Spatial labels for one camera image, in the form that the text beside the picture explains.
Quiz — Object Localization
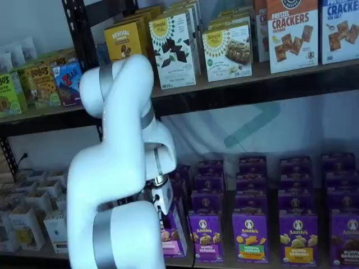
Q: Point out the white snack box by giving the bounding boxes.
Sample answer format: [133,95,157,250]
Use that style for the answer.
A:
[25,190,54,214]
[36,179,67,197]
[8,207,45,251]
[0,215,20,253]
[43,211,70,254]

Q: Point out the purple box brown bunny grahams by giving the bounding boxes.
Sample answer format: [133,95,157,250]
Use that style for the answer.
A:
[329,212,359,269]

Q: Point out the orange pretzel crackers box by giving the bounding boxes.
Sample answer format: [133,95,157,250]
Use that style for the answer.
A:
[266,0,320,75]

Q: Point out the red pretzel crackers box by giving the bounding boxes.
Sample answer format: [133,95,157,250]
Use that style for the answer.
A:
[254,0,270,63]

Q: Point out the yellow Revival snack box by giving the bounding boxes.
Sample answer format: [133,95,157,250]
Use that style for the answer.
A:
[134,4,165,22]
[120,12,154,58]
[103,21,147,63]

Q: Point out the white pouch bag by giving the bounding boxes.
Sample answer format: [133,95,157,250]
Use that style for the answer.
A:
[4,44,26,68]
[0,54,13,75]
[21,36,39,61]

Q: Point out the purple Annie's snack box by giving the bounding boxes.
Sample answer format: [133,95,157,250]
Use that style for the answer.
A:
[239,156,267,175]
[236,173,268,195]
[195,175,224,194]
[199,160,224,177]
[171,179,189,214]
[279,157,312,177]
[326,190,359,215]
[278,192,317,216]
[279,175,314,194]
[321,153,356,173]
[191,192,225,214]
[234,193,269,216]
[324,170,359,193]
[169,165,193,183]

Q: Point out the blue Z Bar box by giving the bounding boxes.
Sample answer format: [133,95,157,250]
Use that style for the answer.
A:
[52,62,82,108]

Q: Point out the Simple Mills dark chocolate box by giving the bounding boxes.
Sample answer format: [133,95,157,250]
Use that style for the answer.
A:
[148,13,197,90]
[164,7,201,76]
[171,0,203,17]

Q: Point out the purple box violet patch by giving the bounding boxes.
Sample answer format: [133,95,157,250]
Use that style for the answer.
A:
[188,211,225,263]

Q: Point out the black rack with white boxes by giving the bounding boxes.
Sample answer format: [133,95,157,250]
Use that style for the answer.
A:
[0,105,102,269]

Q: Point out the purple box yellow patch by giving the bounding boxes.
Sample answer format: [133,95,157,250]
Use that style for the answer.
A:
[279,214,319,266]

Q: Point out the blue pretzel crackers box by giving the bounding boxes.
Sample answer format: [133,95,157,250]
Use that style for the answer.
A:
[321,0,359,65]

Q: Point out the green Bobo's box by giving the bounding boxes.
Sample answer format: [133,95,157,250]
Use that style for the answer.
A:
[0,73,22,118]
[12,66,30,112]

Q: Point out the black metal shelf rack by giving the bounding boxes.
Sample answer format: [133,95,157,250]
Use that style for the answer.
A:
[61,0,359,141]

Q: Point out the Simple Mills green cookie box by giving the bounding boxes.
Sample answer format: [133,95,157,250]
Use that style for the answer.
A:
[207,16,252,29]
[211,9,251,20]
[202,24,253,82]

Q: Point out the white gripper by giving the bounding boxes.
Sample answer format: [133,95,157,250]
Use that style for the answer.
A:
[151,180,173,229]

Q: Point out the orange Bobo's box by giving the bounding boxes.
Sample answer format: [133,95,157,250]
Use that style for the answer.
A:
[27,63,62,109]
[49,50,77,67]

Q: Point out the purple box green patch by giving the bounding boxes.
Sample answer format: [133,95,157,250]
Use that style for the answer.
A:
[232,213,269,264]

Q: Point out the purple box pink patch Neapolitan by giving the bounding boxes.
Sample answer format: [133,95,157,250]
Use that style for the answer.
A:
[161,196,188,258]

